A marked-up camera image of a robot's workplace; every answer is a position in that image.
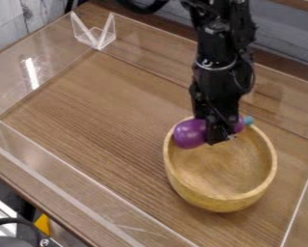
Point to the clear acrylic corner bracket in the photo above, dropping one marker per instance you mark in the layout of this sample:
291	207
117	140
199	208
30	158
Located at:
94	37

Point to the purple toy eggplant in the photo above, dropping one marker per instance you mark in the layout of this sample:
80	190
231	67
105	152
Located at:
192	135

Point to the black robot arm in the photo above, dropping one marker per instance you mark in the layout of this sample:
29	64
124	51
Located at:
224	28

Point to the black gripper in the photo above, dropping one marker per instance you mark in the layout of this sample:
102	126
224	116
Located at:
219	85

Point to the yellow tag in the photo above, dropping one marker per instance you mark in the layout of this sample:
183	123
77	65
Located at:
42	224

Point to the light wooden bowl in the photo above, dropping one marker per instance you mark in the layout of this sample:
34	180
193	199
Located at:
221	178

